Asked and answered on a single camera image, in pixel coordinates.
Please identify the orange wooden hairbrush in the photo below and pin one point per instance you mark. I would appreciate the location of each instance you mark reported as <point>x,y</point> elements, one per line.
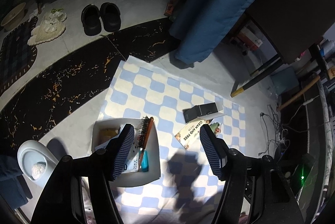
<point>144,132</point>

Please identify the black yellow-tipped table leg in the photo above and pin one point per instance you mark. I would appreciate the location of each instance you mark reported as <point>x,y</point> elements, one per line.
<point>256,76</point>

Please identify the white dental product box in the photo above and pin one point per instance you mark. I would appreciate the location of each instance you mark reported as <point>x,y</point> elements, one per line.
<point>104,140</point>

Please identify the clean and free flat box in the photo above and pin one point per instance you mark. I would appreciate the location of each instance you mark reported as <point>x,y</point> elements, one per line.
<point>190,133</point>

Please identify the white cardboard box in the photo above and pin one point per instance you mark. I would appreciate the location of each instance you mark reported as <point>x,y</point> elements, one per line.
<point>138,178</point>

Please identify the green transparent bottle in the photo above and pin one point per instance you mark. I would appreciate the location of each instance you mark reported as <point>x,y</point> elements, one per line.
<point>216,127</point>

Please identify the black small box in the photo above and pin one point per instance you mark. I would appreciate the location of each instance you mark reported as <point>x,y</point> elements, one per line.
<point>199,111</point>

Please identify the right black slipper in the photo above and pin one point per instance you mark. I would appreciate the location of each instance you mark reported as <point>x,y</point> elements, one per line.
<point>110,16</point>

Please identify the red white box under bed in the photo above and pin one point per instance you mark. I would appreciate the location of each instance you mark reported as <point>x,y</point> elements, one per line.
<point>251,41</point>

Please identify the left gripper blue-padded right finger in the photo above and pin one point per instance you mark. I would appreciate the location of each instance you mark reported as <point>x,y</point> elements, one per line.
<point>214,150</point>

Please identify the teal small bottle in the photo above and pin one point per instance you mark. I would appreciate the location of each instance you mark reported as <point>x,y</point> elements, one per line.
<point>145,163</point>

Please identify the blue cream checkered mat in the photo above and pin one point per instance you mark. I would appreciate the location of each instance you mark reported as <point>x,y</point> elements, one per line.
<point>187,190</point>

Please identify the blue bedsheet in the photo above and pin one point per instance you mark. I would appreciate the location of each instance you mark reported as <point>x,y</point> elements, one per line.
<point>219,9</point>

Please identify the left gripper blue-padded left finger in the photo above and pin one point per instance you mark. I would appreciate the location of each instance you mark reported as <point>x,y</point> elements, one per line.
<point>126,140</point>

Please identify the dark patterned bath rug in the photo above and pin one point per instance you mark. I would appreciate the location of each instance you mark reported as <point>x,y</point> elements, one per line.
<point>17,56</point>

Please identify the wooden stick handle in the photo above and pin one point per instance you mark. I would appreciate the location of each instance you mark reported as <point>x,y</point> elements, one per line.
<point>299,94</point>

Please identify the light blue plastic stool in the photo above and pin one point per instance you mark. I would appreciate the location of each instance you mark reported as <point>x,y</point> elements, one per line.
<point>36,162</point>

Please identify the cream fluffy slippers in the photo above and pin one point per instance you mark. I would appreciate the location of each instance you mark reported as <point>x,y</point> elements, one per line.
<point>51,27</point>

